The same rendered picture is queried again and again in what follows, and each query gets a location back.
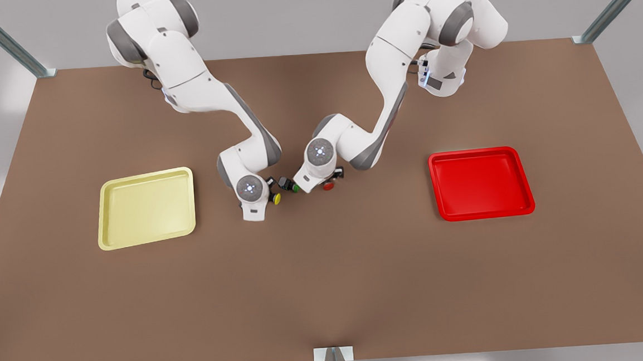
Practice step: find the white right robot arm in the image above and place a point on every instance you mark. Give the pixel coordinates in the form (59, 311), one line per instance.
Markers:
(192, 82)

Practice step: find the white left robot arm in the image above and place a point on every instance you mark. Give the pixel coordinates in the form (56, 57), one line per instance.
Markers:
(387, 65)

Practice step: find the red square tray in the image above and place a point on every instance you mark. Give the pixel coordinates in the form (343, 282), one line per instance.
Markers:
(481, 183)

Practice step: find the yellow square tray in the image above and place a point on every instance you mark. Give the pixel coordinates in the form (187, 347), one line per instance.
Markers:
(147, 208)

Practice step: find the red push-button switch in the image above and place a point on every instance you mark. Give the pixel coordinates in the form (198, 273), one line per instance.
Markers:
(330, 183)

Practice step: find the green push-button switch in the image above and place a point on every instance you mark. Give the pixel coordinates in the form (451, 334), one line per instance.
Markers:
(287, 184)

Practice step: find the yellow push-button switch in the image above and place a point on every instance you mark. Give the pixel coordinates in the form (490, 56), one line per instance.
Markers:
(275, 196)

